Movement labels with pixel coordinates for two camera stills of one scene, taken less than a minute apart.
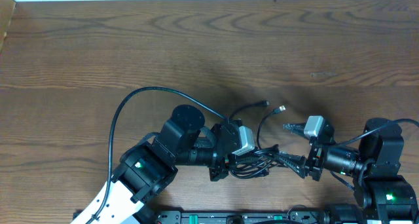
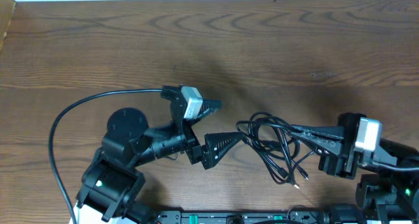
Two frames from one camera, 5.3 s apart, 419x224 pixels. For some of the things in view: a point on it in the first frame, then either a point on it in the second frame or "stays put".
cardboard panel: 7,7 stays put
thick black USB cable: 255,164 to 272,140
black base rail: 294,216 stays put
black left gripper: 219,154 to 184,127
